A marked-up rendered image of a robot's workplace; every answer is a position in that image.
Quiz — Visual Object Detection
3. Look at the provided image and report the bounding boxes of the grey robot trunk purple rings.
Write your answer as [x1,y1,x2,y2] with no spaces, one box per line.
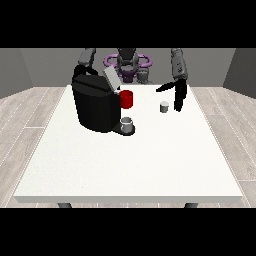
[103,48,155,85]

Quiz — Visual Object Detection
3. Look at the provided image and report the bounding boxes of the black coffee machine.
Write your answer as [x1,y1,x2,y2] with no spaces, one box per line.
[71,73,137,137]

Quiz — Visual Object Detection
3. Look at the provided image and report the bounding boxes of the red pod holder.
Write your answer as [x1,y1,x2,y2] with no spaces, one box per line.
[118,89,134,110]

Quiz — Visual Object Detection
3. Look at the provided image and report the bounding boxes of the small grey coffee pod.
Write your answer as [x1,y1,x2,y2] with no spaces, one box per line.
[159,101,170,114]

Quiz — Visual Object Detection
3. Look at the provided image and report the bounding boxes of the small grey cup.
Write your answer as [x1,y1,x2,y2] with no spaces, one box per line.
[119,116,135,133]

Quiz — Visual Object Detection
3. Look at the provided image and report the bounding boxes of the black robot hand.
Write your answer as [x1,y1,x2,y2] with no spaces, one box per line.
[155,78,189,113]
[72,64,100,80]

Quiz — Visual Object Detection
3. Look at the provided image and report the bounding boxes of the pale grey machine lid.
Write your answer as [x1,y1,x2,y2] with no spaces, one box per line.
[102,65,123,91]

